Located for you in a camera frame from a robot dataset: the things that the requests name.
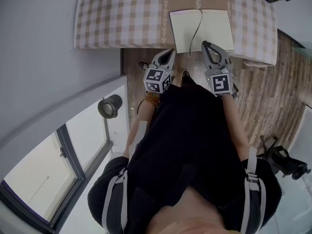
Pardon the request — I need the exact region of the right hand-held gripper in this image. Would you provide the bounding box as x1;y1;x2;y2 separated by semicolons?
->
201;40;234;97

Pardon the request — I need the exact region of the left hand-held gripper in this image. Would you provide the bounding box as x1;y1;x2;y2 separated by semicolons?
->
143;48;177;94

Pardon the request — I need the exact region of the notebook with teal cover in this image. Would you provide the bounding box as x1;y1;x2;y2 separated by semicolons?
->
169;8;235;55

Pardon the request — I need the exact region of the person's right forearm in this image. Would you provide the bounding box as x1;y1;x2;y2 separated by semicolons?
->
220;95;251;161

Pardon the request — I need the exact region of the person's left forearm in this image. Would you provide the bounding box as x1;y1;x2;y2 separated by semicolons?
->
123;101;157;159

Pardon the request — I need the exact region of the person's left shoe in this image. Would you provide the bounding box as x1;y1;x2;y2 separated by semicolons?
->
138;60;151;72

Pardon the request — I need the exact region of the person's shoe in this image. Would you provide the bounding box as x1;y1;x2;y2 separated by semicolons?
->
138;60;151;72
181;69;192;84

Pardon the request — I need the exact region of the person's right shoe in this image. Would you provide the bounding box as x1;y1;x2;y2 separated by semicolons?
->
181;69;192;84

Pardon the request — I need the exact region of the beige checkered tablecloth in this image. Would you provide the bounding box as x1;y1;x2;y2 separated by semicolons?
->
74;0;278;67

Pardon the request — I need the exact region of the person's black knit garment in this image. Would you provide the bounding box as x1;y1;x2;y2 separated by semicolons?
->
87;83;283;234

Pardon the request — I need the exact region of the frosted glass panel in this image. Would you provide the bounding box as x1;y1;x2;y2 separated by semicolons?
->
291;40;312;59

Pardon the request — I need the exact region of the white cabinet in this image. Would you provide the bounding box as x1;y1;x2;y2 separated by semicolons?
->
290;103;312;156

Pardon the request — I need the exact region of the black office chair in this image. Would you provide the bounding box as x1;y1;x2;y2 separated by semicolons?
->
257;135;312;180

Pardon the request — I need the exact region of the person's neck and chin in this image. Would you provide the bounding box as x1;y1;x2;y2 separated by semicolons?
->
148;188;227;234

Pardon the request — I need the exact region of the black framed window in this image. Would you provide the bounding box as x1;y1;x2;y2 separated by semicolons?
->
0;123;114;234

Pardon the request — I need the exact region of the orange beaded bracelet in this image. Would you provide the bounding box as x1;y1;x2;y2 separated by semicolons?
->
145;93;161;106

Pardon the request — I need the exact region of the grey harness strap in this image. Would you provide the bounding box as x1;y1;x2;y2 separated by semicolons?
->
241;146;267;233
101;168;129;234

